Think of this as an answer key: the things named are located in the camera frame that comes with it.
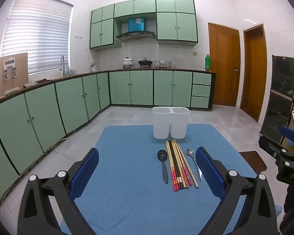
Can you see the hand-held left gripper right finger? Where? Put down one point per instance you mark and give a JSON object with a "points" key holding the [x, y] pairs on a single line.
{"points": [[208, 171]]}

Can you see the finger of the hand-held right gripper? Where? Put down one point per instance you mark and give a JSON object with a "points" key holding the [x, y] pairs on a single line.
{"points": [[269, 145], [288, 131]]}

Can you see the white cooking pot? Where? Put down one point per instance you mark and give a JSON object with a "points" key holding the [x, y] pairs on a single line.
{"points": [[128, 62]]}

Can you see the black wok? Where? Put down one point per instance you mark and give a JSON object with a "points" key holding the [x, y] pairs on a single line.
{"points": [[145, 62]]}

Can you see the plain bamboo chopstick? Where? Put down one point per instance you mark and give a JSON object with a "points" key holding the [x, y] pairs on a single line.
{"points": [[192, 176]]}

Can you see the green drawer unit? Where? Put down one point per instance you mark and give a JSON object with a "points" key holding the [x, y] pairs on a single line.
{"points": [[201, 90]]}

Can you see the blue table mat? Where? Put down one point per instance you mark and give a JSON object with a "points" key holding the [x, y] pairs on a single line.
{"points": [[132, 156]]}

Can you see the metal spoon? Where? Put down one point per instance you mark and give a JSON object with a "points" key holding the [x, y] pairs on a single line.
{"points": [[190, 152]]}

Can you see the green base cabinets under stove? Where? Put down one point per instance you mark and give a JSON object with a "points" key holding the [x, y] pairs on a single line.
{"points": [[142, 88]]}

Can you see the plain wooden door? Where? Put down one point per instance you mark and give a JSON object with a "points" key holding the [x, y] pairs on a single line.
{"points": [[253, 78]]}

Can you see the white double utensil holder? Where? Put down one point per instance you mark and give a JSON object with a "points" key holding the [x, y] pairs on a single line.
{"points": [[161, 124]]}

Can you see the green bottle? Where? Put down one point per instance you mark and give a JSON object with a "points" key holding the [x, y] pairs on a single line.
{"points": [[207, 63]]}

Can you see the silver metal clasp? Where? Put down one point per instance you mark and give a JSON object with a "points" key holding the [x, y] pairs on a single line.
{"points": [[6, 74]]}

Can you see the green wall cabinets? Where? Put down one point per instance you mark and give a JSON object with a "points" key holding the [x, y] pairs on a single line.
{"points": [[176, 27]]}

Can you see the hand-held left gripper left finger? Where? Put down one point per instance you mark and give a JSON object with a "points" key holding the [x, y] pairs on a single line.
{"points": [[88, 171]]}

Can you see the red patterned bamboo chopstick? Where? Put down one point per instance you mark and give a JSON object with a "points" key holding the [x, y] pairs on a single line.
{"points": [[185, 176], [172, 176], [175, 176]]}

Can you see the long green base cabinets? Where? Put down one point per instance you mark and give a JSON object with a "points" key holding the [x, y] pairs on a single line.
{"points": [[71, 102]]}

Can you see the glass jar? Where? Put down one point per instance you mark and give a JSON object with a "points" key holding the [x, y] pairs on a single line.
{"points": [[168, 64], [162, 64], [156, 64]]}

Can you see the dark kitchen countertop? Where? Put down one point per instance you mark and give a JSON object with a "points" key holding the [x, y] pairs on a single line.
{"points": [[161, 69]]}

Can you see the metal kitchen faucet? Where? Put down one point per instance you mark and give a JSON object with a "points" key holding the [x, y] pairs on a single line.
{"points": [[63, 71]]}

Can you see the black glass cabinet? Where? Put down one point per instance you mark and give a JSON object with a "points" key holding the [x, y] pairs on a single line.
{"points": [[279, 107]]}

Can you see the wooden board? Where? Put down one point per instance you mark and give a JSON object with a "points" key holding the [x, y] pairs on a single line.
{"points": [[0, 88]]}

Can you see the black plastic spoon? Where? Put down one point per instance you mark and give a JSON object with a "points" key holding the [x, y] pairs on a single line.
{"points": [[162, 154]]}

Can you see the range hood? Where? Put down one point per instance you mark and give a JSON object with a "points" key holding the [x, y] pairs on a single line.
{"points": [[137, 35]]}

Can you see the white window blind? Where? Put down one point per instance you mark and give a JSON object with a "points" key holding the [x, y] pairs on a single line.
{"points": [[36, 34]]}

